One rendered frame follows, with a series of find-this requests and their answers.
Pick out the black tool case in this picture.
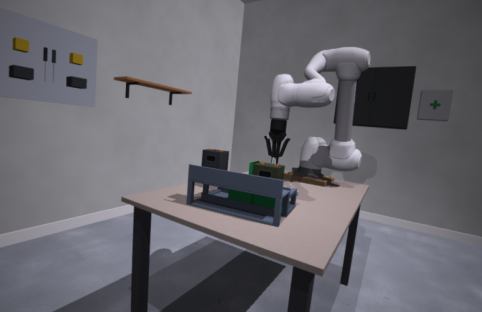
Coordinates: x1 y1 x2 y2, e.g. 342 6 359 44
201 149 229 170

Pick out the olive green case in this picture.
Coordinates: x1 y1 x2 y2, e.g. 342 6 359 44
252 162 285 180

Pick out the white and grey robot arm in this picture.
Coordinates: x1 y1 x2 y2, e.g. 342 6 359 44
270 47 370 179

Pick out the dark grey metal shelf rack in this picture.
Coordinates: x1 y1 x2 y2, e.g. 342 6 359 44
186 164 299 227

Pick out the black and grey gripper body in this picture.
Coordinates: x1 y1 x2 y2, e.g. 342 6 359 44
269 119 287 142

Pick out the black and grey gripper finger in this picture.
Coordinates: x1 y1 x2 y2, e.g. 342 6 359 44
274 135 290 164
264 134 277 164

